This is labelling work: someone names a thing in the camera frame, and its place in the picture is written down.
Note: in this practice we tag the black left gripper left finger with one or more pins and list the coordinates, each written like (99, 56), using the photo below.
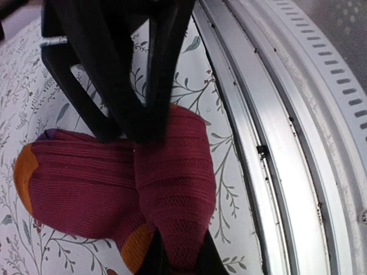
(156, 261)

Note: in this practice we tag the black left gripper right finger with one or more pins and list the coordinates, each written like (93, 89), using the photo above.
(209, 261)

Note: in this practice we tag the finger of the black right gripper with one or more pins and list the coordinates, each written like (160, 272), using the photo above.
(168, 23)
(98, 39)

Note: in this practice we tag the maroon striped sock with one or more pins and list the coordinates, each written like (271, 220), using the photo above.
(125, 191)

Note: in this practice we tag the floral patterned table mat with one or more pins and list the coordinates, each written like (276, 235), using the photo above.
(32, 102)

